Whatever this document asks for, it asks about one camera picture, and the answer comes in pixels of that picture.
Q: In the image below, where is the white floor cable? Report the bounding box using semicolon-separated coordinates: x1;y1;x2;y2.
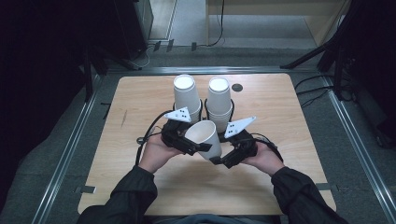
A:
133;43;157;70

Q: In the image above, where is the left hand-held gripper black cable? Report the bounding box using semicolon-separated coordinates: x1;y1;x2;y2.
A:
134;109;171;166

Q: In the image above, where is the person's right hand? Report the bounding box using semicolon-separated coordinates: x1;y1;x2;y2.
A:
241;142;286;177

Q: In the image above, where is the black double cup holder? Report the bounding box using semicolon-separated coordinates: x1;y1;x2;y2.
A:
172;98;235;143

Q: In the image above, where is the hand-held gripper black cable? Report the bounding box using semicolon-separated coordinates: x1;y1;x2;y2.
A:
134;109;171;166
250;133;285;163

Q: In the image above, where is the light wooden furniture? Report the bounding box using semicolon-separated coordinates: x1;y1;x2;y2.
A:
205;0;353;48

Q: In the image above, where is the black cabinet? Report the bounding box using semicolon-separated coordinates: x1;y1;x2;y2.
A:
114;0;154;61

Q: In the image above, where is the metal floor rail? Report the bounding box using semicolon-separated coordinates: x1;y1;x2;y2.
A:
106;65;319;76
321;75;396;224
31;74;104;224

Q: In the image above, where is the black hanging cable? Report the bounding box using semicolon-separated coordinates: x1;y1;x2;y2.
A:
206;0;226;48

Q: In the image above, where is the person's lap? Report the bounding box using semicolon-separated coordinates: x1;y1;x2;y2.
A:
146;214;282;224

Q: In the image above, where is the right hand-held gripper black cable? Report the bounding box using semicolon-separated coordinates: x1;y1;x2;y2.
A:
250;133;285;163

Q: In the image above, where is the black floor cable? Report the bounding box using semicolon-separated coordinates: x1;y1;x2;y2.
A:
293;74;335;91
295;87;334;109

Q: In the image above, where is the stack of white paper cups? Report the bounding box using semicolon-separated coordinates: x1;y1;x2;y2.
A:
173;74;203;124
205;77;233;134

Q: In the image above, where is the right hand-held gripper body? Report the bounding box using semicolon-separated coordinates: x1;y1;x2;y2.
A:
223;116;259;160

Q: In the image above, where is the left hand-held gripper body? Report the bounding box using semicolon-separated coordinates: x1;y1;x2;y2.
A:
161;106;192;150

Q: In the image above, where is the person's left hand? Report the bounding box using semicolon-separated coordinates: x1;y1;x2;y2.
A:
138;133;185;175

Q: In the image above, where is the single white paper cup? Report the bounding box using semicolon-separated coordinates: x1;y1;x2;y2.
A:
184;119;223;161

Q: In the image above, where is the black tripod stand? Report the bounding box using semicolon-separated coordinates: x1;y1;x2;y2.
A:
279;0;396;103

